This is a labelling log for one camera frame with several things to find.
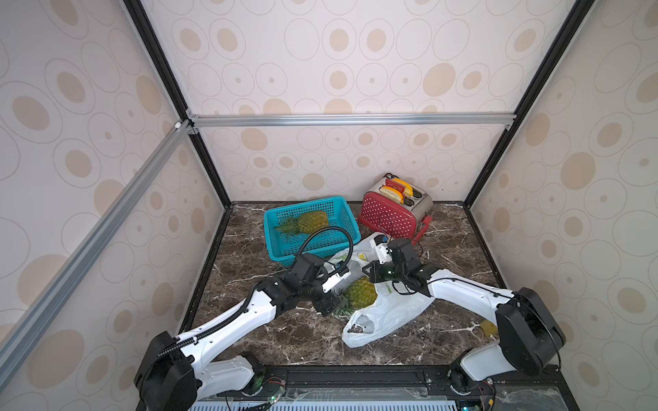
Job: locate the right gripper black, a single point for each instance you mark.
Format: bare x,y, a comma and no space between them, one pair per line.
376,270

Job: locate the horizontal aluminium frame bar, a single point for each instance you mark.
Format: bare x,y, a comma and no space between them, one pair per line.
341,120

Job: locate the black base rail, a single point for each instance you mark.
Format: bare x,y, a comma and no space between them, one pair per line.
390,388

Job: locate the teal plastic basket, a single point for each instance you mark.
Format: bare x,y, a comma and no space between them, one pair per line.
325,243

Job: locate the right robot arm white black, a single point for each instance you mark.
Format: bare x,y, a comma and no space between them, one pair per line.
529,337

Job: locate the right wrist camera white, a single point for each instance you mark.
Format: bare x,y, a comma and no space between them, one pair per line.
382,250

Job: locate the small pineapple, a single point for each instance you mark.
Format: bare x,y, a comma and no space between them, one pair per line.
304,224

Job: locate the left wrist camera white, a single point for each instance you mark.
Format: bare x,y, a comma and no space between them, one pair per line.
335,281

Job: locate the red toaster with toast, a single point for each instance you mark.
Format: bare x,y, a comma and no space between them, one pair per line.
396,208

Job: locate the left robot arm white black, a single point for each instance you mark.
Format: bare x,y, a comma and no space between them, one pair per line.
231,329

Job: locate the white plastic bag lemon print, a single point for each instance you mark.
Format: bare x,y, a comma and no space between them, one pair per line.
394,307

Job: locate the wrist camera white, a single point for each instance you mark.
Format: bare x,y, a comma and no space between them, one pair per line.
382,250
335,281

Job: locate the yellow jar black lid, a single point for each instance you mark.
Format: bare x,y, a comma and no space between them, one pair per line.
489,329

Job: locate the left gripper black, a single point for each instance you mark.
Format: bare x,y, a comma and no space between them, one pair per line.
329,308

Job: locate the left aluminium frame bar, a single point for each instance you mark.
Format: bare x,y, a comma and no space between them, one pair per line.
51,301

